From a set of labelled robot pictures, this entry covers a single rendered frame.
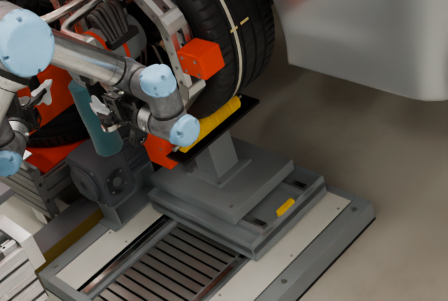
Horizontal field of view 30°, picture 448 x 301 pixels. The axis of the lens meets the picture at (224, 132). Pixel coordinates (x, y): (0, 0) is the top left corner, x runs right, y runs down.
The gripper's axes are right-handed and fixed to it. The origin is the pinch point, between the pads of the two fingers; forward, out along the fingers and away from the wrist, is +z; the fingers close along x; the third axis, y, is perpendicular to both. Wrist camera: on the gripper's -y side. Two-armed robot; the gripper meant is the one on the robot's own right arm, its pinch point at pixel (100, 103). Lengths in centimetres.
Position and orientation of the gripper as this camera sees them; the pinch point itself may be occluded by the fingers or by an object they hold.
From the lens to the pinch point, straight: 218.0
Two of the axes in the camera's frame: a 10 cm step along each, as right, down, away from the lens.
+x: -6.7, 5.7, -4.8
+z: -7.0, -2.7, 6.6
